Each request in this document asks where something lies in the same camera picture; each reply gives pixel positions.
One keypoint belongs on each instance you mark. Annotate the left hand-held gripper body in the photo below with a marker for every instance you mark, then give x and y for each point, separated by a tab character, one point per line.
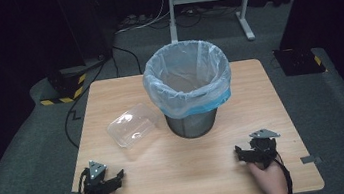
95	184

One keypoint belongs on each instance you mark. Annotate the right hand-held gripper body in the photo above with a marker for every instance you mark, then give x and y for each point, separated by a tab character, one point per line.
264	148

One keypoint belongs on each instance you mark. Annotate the clear plastic food container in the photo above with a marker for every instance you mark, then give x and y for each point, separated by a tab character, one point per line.
132	125

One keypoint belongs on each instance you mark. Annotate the grey mesh trash bin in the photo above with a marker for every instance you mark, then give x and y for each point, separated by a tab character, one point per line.
192	124

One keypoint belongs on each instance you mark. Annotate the pale blue plastic bin bag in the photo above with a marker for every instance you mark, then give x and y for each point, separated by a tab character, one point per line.
187	71

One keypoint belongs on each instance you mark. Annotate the black stand base yellow mark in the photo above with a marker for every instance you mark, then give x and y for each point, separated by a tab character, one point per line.
299	61

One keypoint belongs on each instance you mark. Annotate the black yellow striped stand base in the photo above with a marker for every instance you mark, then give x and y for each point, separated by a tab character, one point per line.
66	85

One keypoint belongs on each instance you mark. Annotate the power strip with plugs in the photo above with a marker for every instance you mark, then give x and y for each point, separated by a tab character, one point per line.
132	21

